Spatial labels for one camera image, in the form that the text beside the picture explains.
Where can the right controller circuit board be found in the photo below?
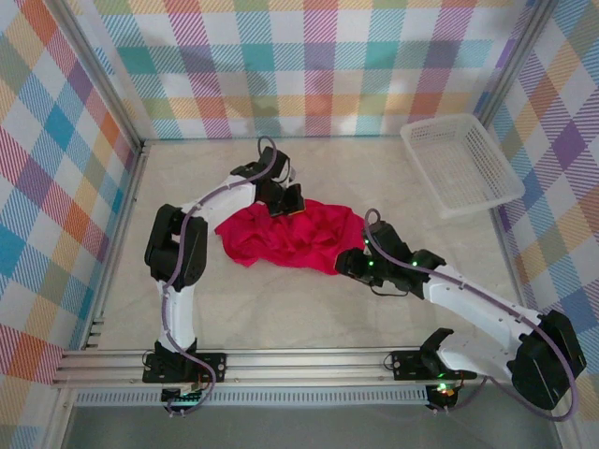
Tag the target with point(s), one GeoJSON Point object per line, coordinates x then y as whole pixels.
{"type": "Point", "coordinates": [442, 393]}

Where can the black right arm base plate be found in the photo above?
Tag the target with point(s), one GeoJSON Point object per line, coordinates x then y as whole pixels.
{"type": "Point", "coordinates": [407, 365]}

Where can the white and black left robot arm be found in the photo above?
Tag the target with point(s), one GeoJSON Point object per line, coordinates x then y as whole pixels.
{"type": "Point", "coordinates": [178, 318]}

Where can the controller circuit board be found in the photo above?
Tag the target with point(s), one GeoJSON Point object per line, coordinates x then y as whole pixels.
{"type": "Point", "coordinates": [182, 397]}
{"type": "Point", "coordinates": [442, 393]}

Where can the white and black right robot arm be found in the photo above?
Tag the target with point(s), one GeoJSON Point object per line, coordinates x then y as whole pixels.
{"type": "Point", "coordinates": [468, 299]}

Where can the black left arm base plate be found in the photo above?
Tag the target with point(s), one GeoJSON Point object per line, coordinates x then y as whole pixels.
{"type": "Point", "coordinates": [213, 367]}

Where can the aluminium frame post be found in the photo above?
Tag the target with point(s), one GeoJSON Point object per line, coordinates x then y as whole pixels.
{"type": "Point", "coordinates": [517, 61]}
{"type": "Point", "coordinates": [99, 70]}

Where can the left controller circuit board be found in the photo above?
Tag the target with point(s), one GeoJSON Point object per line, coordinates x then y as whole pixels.
{"type": "Point", "coordinates": [182, 397]}

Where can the red t-shirt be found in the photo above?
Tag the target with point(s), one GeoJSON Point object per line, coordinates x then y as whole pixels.
{"type": "Point", "coordinates": [304, 238]}

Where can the white plastic mesh basket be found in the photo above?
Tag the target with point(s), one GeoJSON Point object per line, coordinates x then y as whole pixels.
{"type": "Point", "coordinates": [461, 163]}

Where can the aluminium mounting rail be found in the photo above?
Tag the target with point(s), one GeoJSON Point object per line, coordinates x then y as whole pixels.
{"type": "Point", "coordinates": [304, 362]}

